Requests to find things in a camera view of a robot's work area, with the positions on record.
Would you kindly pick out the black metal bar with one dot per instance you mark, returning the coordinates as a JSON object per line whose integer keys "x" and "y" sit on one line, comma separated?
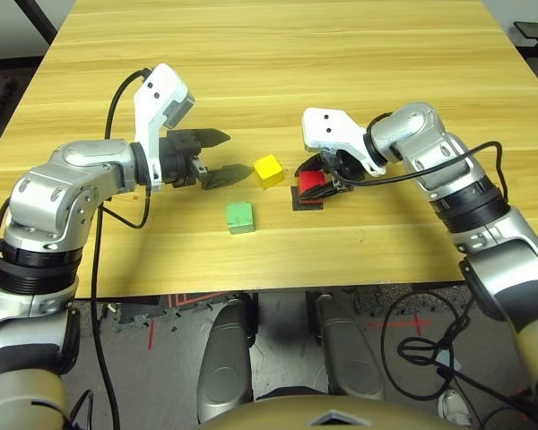
{"x": 38, "y": 20}

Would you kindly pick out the green wooden block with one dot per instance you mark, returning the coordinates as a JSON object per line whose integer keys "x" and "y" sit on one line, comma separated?
{"x": 240, "y": 217}

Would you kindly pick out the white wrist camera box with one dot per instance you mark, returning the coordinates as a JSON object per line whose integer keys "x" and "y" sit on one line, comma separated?
{"x": 159, "y": 89}
{"x": 327, "y": 127}

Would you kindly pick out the gold robot torso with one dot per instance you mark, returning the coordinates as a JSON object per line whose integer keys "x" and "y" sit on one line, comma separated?
{"x": 269, "y": 416}

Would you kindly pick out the silver right robot leg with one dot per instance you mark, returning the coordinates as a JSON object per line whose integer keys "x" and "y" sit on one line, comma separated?
{"x": 349, "y": 349}

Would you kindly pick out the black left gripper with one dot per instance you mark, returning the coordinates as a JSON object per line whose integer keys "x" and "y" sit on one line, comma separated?
{"x": 177, "y": 157}

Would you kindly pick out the black square table marker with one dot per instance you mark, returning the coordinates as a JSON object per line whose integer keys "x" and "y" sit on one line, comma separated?
{"x": 307, "y": 206}

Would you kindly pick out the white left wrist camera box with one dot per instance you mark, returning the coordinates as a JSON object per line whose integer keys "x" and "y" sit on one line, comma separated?
{"x": 159, "y": 89}

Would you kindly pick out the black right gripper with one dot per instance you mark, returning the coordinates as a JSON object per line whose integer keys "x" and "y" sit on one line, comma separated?
{"x": 345, "y": 166}

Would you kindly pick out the red wooden block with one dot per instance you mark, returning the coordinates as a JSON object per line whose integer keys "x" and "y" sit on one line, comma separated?
{"x": 311, "y": 180}

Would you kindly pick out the red tape cross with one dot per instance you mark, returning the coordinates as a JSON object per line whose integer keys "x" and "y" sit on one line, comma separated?
{"x": 417, "y": 322}

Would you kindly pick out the red tape strip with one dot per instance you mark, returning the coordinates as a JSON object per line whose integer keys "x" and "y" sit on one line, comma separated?
{"x": 151, "y": 336}

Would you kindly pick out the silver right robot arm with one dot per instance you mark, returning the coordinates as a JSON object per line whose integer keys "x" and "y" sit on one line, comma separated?
{"x": 430, "y": 130}

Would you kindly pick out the silver robot leg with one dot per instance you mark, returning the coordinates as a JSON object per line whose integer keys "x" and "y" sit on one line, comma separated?
{"x": 224, "y": 349}
{"x": 349, "y": 349}

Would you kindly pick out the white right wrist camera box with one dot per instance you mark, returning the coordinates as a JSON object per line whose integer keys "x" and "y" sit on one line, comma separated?
{"x": 327, "y": 127}

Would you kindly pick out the silver left robot leg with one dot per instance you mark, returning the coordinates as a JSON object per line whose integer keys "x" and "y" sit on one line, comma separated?
{"x": 224, "y": 349}

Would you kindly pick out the yellow wooden block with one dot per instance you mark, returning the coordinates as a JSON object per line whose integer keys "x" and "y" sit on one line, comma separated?
{"x": 269, "y": 170}

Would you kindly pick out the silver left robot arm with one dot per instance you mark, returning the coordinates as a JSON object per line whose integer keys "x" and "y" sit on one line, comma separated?
{"x": 72, "y": 179}

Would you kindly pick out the black folding stand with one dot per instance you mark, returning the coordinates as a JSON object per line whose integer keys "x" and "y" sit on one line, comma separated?
{"x": 531, "y": 30}

